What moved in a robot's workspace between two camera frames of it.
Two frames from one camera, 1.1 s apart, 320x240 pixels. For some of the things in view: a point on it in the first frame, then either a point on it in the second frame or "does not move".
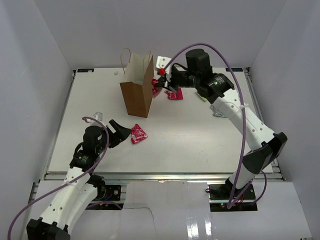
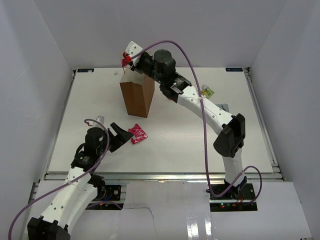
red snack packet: [155, 90] to [127, 59]
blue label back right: [235, 69] does not move
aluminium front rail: [267, 176] does not move
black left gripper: [121, 133] does not move
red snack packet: [137, 134] does not move
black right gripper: [162, 81] to [137, 67]
